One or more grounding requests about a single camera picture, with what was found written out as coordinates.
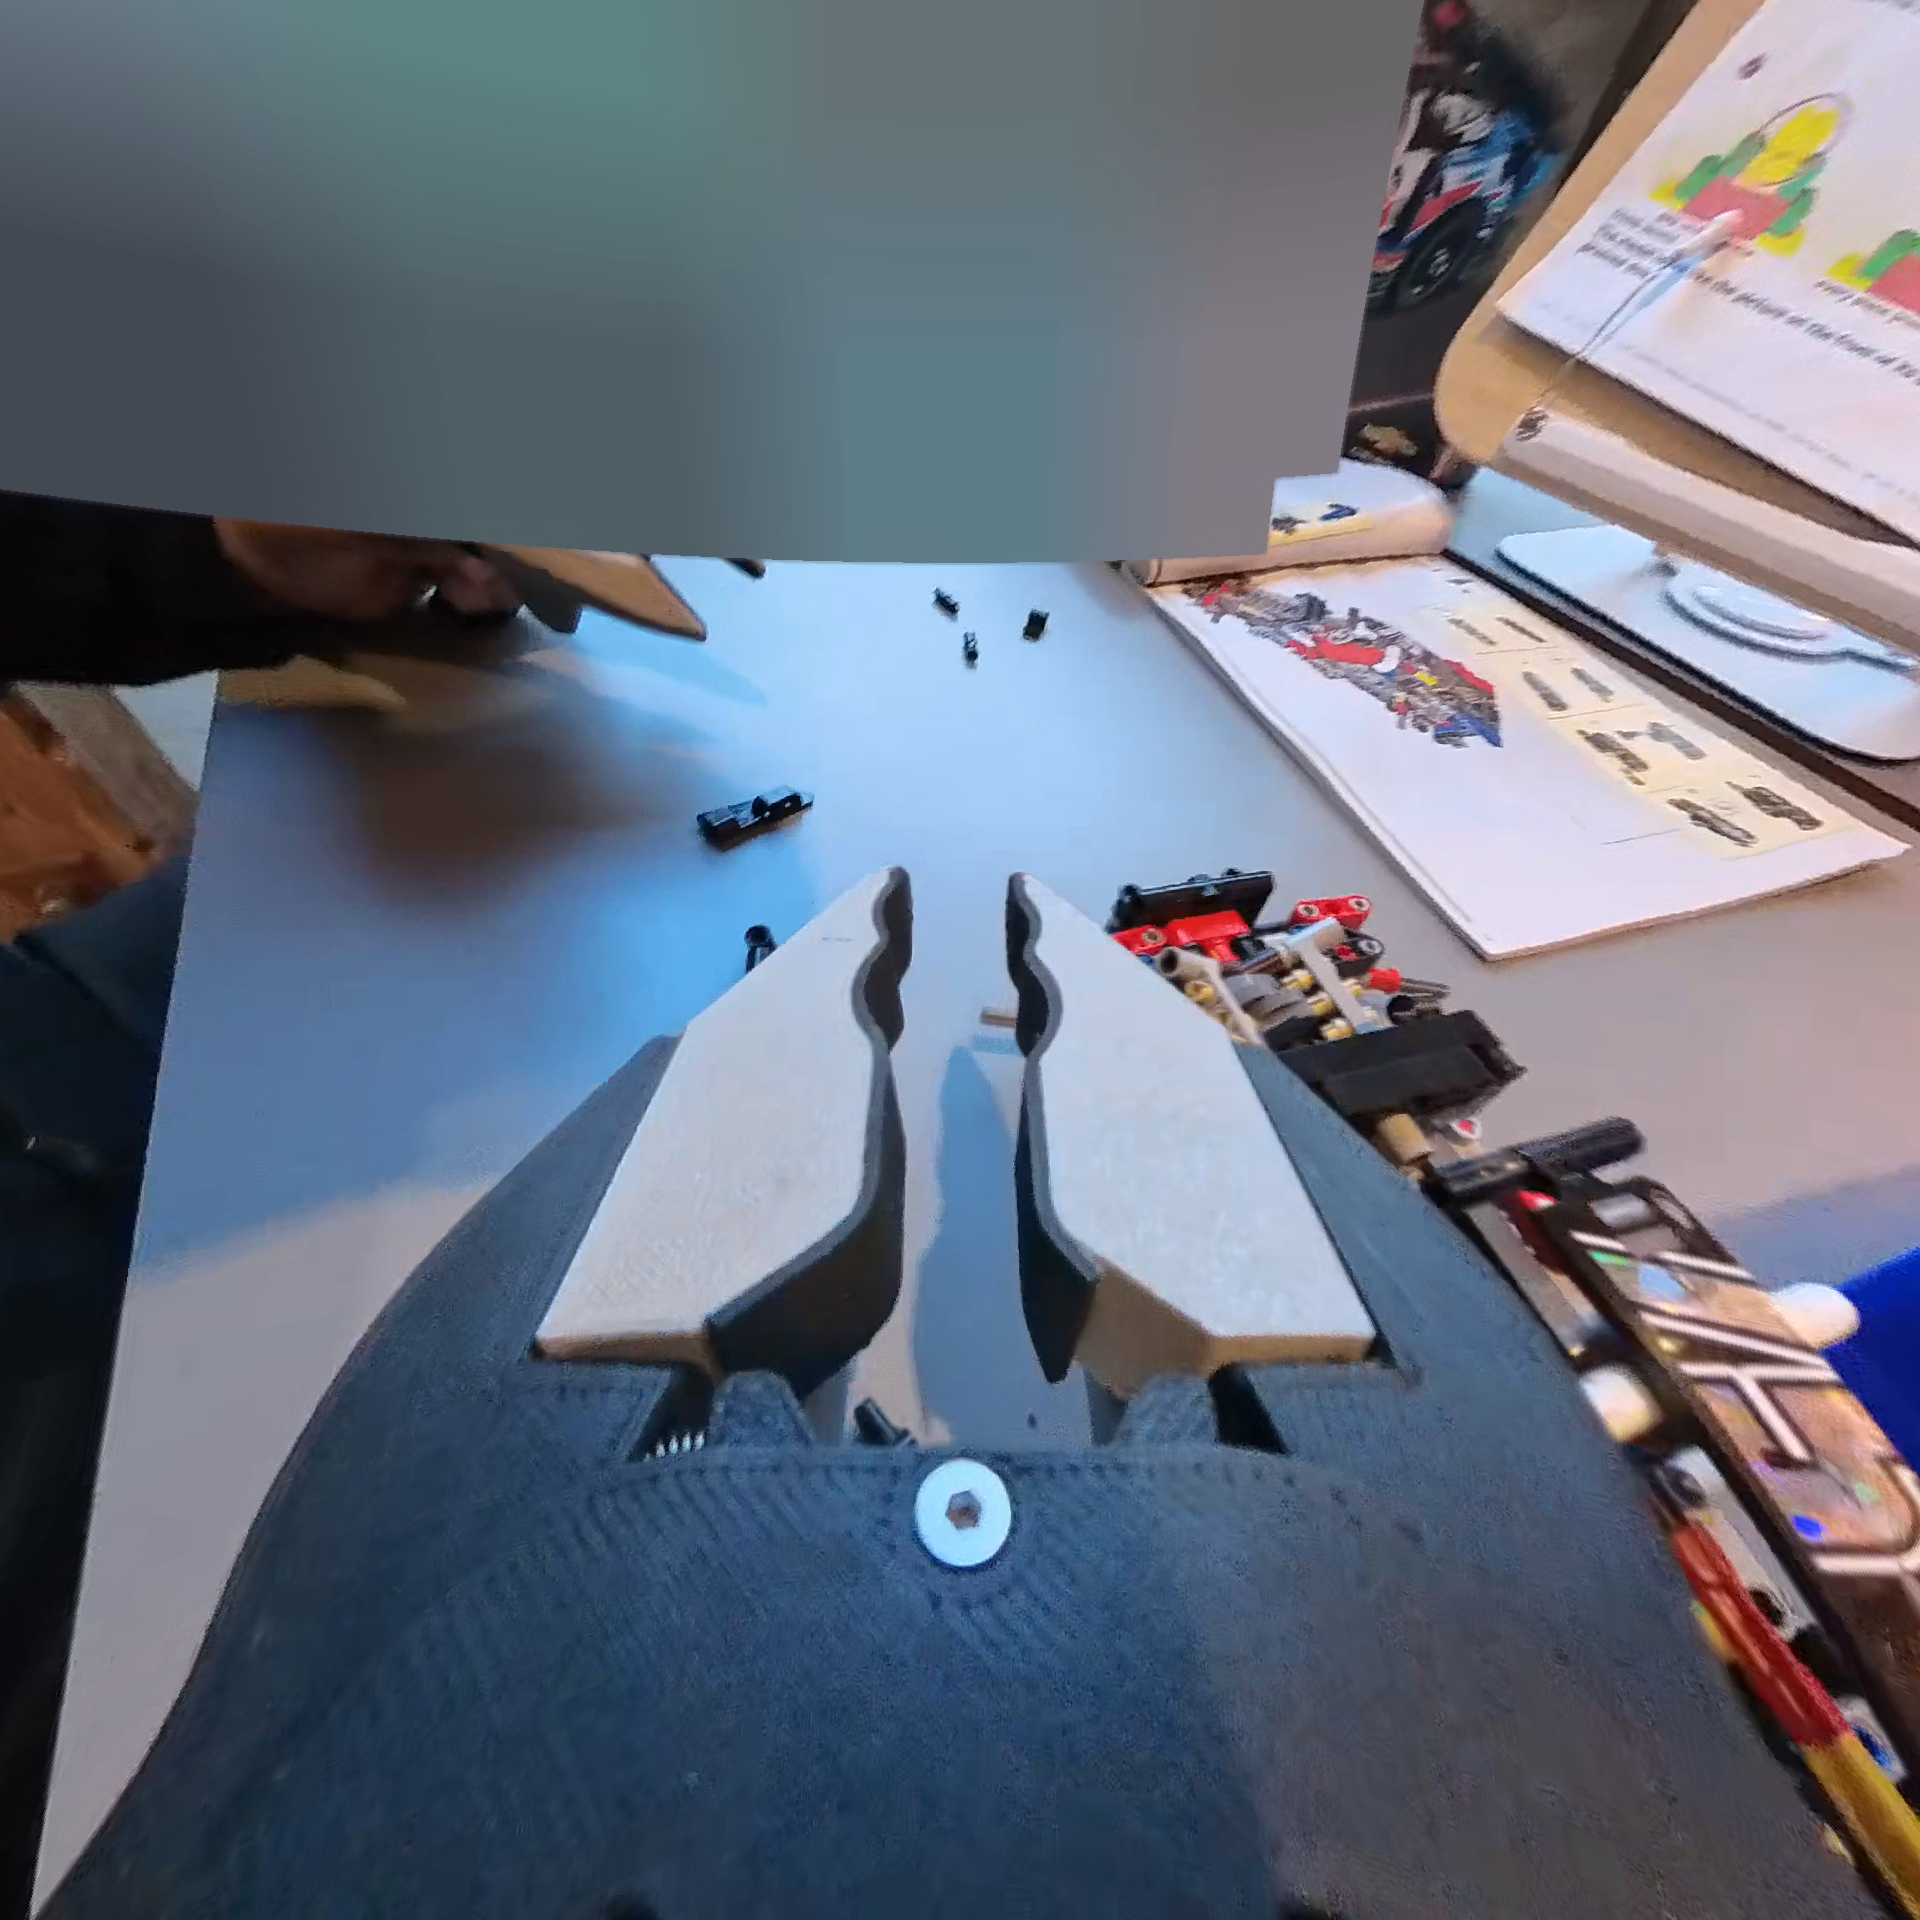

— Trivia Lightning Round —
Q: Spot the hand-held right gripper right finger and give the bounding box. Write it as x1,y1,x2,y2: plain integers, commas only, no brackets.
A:
1006,870,1377,1404

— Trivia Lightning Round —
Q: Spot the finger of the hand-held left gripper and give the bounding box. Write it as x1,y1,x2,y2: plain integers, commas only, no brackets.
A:
218,656,412,715
495,546,711,644

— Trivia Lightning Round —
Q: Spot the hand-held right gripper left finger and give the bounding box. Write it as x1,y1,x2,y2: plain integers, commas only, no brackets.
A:
535,863,911,1404

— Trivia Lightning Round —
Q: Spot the person's left forearm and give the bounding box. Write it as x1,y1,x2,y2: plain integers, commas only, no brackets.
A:
0,492,324,687

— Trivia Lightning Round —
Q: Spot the person's left hand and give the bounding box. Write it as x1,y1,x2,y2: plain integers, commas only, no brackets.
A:
215,516,520,626

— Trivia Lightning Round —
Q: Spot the brick-built toy car model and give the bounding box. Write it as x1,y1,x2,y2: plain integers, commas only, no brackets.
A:
1106,867,1920,1920

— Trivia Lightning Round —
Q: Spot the black grey brick assembly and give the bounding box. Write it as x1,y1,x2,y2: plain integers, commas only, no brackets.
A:
694,786,816,847

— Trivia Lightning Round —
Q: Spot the open instruction booklet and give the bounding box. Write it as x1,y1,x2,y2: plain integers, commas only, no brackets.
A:
1132,556,1911,963

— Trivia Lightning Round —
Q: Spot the person's dark clothing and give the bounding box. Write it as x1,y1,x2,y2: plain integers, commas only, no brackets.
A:
0,862,201,1920

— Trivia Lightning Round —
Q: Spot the small closed booklet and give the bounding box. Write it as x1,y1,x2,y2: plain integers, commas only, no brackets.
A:
1266,462,1457,570

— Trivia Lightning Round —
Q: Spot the blue object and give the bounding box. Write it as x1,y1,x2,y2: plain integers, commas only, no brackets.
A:
1826,1245,1920,1467

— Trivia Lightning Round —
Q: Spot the white stand base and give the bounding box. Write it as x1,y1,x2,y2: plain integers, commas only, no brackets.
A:
1496,525,1920,762

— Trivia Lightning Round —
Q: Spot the white slab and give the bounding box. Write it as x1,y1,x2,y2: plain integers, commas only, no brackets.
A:
1477,406,1920,648

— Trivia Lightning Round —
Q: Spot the wooden board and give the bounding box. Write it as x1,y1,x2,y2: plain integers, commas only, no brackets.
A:
1430,0,1920,519

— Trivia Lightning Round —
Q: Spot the toy car picture box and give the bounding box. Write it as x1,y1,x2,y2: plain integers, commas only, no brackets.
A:
1340,0,1596,485

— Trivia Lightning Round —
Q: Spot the colourful printed paper sheet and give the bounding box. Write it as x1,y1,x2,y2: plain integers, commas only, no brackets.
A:
1498,0,1920,543

